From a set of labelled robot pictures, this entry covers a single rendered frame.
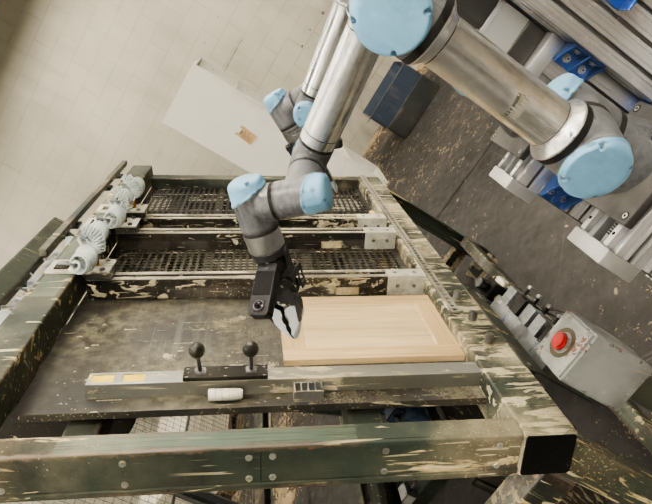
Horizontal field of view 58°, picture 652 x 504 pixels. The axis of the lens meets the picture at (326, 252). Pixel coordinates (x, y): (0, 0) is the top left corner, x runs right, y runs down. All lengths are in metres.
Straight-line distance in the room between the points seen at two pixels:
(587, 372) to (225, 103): 4.44
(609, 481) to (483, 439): 0.34
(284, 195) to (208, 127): 4.32
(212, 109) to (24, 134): 2.64
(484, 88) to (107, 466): 0.98
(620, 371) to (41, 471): 1.16
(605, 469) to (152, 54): 6.06
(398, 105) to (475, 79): 4.88
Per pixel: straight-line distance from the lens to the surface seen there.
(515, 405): 1.43
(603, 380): 1.35
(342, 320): 1.75
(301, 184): 1.09
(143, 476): 1.30
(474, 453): 1.34
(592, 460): 1.48
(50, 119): 7.18
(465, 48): 0.94
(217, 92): 5.34
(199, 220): 2.47
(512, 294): 1.83
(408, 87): 5.84
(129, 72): 6.87
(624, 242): 1.28
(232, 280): 1.89
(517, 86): 0.98
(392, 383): 1.49
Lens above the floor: 1.78
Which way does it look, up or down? 17 degrees down
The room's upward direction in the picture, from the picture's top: 61 degrees counter-clockwise
